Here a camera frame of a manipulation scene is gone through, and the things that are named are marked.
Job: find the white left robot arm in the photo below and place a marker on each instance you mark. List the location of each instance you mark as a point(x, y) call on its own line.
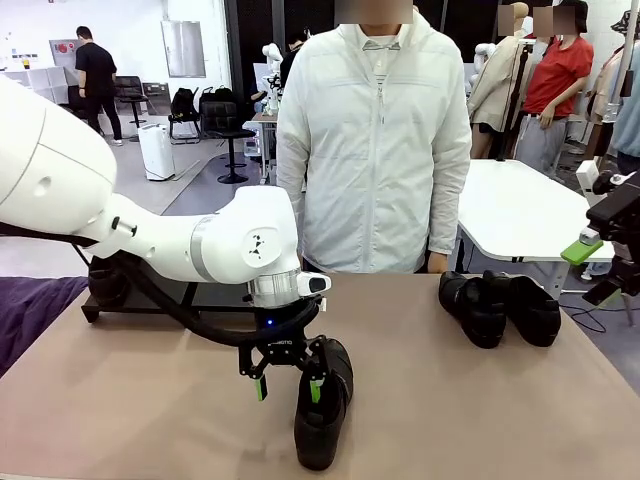
point(50, 165)

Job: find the blue-grey hanging garment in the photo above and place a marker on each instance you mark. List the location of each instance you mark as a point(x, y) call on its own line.
point(630, 120)

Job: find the black backpack yellow trim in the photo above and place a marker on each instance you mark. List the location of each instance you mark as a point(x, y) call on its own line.
point(184, 107)

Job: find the white table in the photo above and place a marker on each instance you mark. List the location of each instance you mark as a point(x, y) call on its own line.
point(520, 210)

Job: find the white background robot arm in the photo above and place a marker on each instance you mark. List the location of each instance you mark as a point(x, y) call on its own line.
point(272, 65)

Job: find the person in black t-shirt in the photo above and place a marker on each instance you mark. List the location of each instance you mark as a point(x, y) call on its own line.
point(97, 75)

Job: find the white air purifier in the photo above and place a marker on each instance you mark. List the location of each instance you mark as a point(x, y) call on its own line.
point(156, 150)

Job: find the white drawer cabinet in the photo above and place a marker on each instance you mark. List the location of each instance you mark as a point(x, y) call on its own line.
point(45, 80)

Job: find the person's left forearm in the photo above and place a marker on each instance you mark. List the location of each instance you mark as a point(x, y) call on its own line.
point(445, 200)

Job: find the person's left hand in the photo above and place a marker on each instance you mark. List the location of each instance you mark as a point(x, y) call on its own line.
point(438, 262)

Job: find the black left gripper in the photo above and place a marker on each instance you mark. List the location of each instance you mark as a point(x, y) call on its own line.
point(280, 350)

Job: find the black bar stool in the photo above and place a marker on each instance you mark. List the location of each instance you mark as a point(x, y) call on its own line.
point(131, 90)

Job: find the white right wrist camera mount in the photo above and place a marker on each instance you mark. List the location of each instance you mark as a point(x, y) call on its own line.
point(586, 180)

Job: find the person in white jacket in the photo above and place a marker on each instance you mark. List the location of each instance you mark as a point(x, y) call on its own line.
point(370, 150)

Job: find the person in dark clothes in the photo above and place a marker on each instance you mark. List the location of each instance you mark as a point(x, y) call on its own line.
point(290, 55)

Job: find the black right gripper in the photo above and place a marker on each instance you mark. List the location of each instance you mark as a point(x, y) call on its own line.
point(622, 215)

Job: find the black leather shoe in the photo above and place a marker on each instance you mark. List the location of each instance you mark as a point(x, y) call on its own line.
point(325, 430)
point(535, 315)
point(107, 290)
point(470, 310)

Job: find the tan hanging coat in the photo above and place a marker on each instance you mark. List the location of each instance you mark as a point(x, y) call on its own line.
point(600, 100)

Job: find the black hat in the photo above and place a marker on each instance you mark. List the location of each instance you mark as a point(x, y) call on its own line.
point(627, 22)

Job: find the white clothes rack pole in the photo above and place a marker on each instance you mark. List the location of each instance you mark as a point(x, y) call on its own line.
point(621, 75)

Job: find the dark purple cloth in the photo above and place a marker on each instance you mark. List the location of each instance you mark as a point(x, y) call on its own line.
point(30, 315)

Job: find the black tripod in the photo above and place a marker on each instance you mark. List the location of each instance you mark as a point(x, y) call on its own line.
point(515, 100)

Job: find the grey board with red circle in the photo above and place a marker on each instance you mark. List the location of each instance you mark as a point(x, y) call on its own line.
point(64, 52)

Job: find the person's right forearm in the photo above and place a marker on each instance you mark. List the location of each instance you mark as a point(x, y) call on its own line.
point(290, 200)

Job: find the background desk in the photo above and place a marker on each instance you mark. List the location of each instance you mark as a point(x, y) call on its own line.
point(260, 130)

